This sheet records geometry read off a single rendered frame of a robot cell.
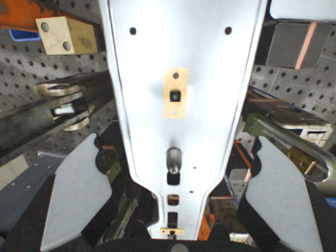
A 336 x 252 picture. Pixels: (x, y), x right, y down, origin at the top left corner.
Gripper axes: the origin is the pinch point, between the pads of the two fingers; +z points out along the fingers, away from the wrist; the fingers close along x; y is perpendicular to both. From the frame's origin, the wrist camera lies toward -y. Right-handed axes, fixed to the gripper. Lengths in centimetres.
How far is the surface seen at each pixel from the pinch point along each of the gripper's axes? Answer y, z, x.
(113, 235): 30.7, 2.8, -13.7
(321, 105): 12, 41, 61
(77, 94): -1.5, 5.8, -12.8
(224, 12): -10.9, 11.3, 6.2
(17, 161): 122, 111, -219
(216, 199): 38.1, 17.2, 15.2
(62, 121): 1.0, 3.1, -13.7
